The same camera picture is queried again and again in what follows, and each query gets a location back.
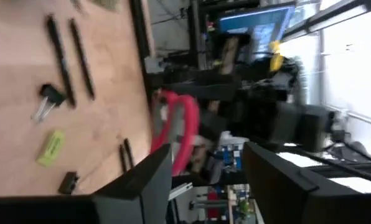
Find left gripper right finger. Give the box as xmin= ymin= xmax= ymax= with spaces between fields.
xmin=243 ymin=142 xmax=348 ymax=224

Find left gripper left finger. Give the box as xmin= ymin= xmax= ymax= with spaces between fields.
xmin=92 ymin=143 xmax=173 ymax=224

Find red-handled scissors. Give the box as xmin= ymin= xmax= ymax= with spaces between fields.
xmin=149 ymin=89 xmax=202 ymax=177

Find yellow-green eraser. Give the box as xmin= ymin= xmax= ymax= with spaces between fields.
xmin=35 ymin=129 xmax=67 ymax=167

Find yellow plug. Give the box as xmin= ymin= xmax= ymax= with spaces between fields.
xmin=268 ymin=40 xmax=285 ymax=73

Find blue screen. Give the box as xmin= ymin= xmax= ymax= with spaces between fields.
xmin=218 ymin=6 xmax=295 ymax=60

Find black aluminium table frame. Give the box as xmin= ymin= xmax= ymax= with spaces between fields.
xmin=128 ymin=0 xmax=154 ymax=110

